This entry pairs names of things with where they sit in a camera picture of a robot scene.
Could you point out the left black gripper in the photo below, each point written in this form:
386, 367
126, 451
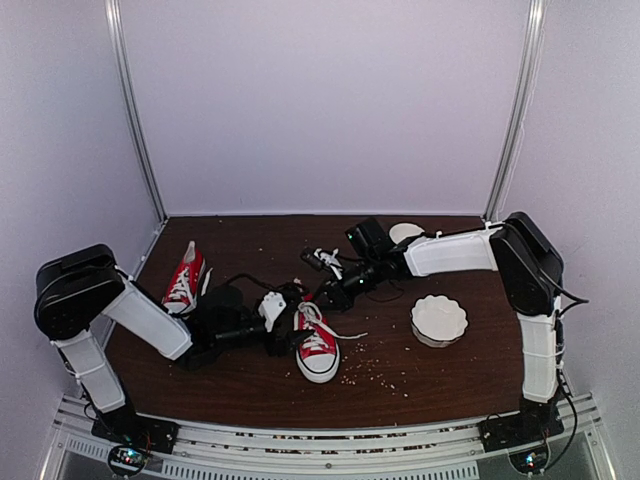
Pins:
282, 345

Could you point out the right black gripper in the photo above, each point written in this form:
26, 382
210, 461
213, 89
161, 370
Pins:
340, 299

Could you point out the red canvas sneaker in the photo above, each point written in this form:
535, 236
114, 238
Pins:
318, 356
188, 282

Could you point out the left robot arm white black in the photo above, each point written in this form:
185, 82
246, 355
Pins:
76, 289

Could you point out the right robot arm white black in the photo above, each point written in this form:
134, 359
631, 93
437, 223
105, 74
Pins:
529, 266

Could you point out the black bowl white inside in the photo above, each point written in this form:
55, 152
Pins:
404, 233

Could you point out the white scalloped ceramic bowl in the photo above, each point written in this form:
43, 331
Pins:
437, 321

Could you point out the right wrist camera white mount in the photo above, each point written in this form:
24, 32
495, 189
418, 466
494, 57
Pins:
321, 259

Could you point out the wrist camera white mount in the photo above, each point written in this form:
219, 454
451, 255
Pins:
321, 259
275, 302

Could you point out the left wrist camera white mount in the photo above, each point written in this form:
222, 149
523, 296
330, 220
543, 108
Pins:
275, 302

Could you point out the aluminium front rail frame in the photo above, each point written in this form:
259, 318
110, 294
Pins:
443, 450

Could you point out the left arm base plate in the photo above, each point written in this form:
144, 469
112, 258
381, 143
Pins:
147, 434

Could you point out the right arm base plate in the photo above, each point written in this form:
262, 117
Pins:
509, 432

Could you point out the left aluminium corner post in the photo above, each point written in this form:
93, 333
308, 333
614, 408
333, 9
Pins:
118, 41

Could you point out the aluminium corner post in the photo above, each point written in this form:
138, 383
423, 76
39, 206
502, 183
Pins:
118, 41
524, 91

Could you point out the right aluminium corner post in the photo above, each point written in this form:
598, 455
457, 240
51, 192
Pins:
524, 91

